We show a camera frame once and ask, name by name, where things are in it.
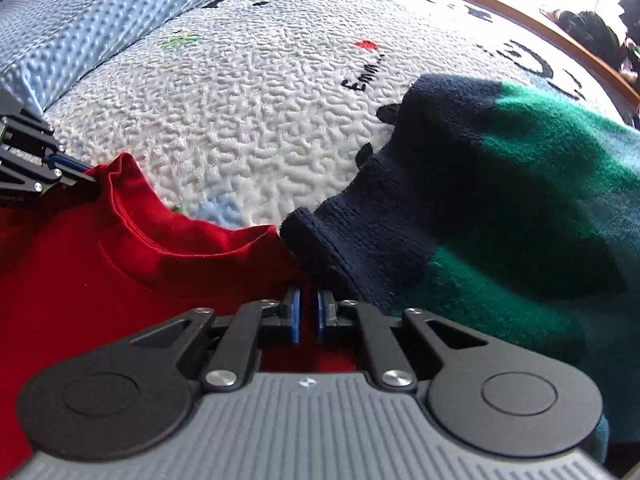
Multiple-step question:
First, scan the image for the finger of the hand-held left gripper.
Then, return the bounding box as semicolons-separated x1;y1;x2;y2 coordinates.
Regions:
0;156;99;197
0;111;68;161

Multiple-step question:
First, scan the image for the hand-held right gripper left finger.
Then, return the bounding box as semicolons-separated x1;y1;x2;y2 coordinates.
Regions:
130;287;303;392

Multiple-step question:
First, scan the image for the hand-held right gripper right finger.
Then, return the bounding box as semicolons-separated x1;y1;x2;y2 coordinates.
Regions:
315;289;489;394

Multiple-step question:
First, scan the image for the red shirt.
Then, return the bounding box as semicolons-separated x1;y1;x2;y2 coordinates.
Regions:
0;152;362;472

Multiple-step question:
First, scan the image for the green and navy knit sweater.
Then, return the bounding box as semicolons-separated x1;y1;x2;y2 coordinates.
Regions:
278;73;640;462

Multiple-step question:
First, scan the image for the pile of dark clothes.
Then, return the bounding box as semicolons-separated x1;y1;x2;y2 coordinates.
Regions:
541;6;640;84

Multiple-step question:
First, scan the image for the dotted light blue blanket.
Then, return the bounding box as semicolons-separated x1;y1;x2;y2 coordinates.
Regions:
0;0;332;114

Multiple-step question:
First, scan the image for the panda printed blanket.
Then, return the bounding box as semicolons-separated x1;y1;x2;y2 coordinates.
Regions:
42;0;640;242

